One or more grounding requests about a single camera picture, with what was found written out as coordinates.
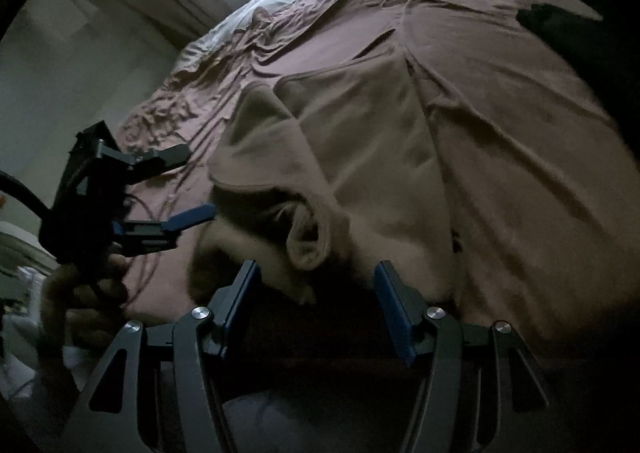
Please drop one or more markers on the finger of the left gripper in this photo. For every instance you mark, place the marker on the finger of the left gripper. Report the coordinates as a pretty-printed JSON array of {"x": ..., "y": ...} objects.
[
  {"x": 158, "y": 236},
  {"x": 132, "y": 168}
]

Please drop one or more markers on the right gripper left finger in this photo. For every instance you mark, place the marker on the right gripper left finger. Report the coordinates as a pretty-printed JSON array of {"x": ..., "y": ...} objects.
[{"x": 156, "y": 389}]

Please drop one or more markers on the person left hand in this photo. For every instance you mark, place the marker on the person left hand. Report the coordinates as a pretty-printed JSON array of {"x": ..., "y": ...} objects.
[{"x": 84, "y": 305}]

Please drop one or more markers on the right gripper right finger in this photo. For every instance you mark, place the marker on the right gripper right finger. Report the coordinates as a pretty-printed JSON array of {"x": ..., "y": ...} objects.
[{"x": 478, "y": 388}]

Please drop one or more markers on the brown bed sheet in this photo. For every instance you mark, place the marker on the brown bed sheet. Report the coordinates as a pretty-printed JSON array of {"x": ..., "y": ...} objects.
[{"x": 543, "y": 195}]

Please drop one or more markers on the brown printed t-shirt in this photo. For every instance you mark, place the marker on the brown printed t-shirt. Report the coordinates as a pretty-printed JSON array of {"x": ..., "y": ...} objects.
[{"x": 322, "y": 176}]

